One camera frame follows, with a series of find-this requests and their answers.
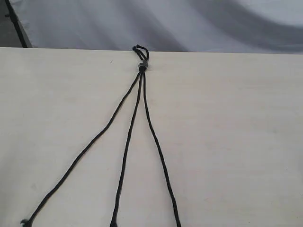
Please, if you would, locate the grey backdrop cloth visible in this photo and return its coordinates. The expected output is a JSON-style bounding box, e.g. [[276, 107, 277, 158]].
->
[[10, 0, 303, 53]]

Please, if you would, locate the black stand pole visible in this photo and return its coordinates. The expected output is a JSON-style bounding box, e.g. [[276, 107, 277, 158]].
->
[[5, 0, 27, 48]]

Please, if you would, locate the grey cable clamp band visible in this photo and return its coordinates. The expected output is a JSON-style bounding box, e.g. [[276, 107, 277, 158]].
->
[[138, 61, 148, 72]]

